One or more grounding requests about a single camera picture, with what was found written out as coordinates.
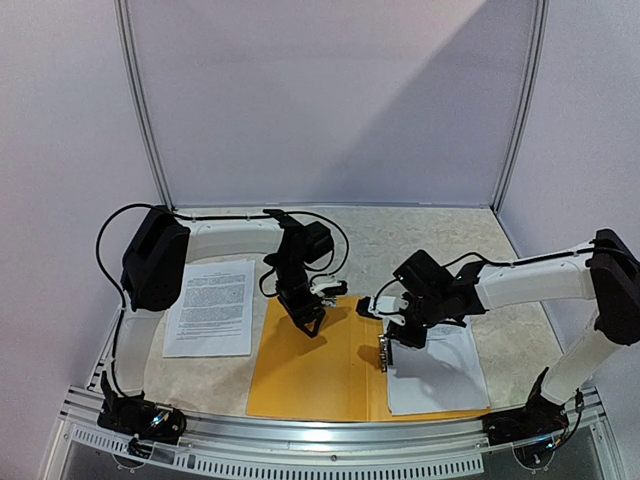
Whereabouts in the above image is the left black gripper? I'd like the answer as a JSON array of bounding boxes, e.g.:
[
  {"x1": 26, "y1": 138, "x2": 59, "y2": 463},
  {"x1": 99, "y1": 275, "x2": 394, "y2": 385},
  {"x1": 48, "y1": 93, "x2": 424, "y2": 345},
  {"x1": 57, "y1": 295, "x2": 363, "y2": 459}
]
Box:
[{"x1": 273, "y1": 256, "x2": 327, "y2": 339}]

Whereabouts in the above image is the chrome folder spring clip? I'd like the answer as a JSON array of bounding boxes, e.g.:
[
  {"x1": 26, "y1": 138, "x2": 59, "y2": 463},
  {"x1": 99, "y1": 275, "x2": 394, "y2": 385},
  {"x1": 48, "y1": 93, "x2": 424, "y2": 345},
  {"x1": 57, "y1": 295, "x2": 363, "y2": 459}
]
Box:
[{"x1": 378, "y1": 334, "x2": 394, "y2": 373}]

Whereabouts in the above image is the orange file folder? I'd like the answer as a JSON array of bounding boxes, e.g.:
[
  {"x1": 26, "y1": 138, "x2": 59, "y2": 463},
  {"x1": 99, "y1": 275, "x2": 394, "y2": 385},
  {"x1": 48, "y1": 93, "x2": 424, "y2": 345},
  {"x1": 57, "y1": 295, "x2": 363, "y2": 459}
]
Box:
[{"x1": 247, "y1": 296, "x2": 490, "y2": 422}]

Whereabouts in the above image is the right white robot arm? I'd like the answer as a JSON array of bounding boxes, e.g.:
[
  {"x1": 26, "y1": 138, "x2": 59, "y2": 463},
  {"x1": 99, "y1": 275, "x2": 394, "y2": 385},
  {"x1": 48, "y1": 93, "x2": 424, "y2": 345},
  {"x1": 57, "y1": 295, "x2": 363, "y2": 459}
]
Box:
[{"x1": 356, "y1": 229, "x2": 639, "y2": 436}]

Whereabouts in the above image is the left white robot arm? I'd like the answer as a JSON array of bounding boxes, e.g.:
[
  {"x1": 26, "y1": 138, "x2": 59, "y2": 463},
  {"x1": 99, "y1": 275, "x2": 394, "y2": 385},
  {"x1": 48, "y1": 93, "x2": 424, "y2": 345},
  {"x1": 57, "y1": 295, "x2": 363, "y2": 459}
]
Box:
[{"x1": 101, "y1": 204, "x2": 347, "y2": 434}]

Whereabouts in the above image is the stack of printed papers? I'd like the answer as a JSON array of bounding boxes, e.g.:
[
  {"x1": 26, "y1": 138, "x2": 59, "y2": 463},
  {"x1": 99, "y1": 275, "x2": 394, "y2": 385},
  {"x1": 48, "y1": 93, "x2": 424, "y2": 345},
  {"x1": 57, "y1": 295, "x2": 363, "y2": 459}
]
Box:
[{"x1": 163, "y1": 260, "x2": 255, "y2": 358}]

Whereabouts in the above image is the aluminium front rail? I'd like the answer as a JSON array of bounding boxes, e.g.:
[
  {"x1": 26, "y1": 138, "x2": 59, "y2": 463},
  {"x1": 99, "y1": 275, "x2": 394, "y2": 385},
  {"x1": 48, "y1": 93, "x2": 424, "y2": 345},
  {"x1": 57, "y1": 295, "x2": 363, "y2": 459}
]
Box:
[{"x1": 44, "y1": 387, "x2": 624, "y2": 479}]

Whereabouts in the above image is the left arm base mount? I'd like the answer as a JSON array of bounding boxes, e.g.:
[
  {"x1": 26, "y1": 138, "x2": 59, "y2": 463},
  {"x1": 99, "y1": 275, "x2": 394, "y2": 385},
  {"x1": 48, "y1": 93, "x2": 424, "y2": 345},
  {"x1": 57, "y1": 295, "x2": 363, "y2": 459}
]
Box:
[{"x1": 97, "y1": 372, "x2": 187, "y2": 445}]

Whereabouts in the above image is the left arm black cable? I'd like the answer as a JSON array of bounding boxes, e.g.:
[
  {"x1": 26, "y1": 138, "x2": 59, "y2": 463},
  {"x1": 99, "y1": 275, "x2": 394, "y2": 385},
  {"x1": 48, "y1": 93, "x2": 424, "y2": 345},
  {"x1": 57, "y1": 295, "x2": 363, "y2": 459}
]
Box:
[{"x1": 96, "y1": 203, "x2": 161, "y2": 306}]

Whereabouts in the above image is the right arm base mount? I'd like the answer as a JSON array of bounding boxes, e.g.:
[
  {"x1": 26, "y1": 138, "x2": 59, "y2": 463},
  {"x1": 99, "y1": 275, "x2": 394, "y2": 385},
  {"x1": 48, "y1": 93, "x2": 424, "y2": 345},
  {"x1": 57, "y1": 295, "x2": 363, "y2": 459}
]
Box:
[{"x1": 479, "y1": 390, "x2": 585, "y2": 449}]

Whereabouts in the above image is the right aluminium frame post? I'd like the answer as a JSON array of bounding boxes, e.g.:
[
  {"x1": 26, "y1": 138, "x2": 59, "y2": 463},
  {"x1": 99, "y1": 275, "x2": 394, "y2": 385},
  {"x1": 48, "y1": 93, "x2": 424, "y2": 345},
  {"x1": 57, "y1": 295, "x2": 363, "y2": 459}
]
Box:
[{"x1": 490, "y1": 0, "x2": 549, "y2": 215}]

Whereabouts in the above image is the aluminium frame post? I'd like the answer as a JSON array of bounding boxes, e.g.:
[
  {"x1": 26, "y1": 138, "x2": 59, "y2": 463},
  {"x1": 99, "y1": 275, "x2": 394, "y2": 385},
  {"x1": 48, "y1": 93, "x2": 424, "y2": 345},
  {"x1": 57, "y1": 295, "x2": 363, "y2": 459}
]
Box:
[
  {"x1": 114, "y1": 0, "x2": 175, "y2": 209},
  {"x1": 490, "y1": 0, "x2": 549, "y2": 215}
]

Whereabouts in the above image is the left aluminium frame post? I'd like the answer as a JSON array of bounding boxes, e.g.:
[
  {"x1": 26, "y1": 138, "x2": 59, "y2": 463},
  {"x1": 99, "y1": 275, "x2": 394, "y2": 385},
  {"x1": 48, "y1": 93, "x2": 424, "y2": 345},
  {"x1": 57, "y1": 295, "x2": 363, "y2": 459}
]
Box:
[{"x1": 114, "y1": 0, "x2": 175, "y2": 209}]

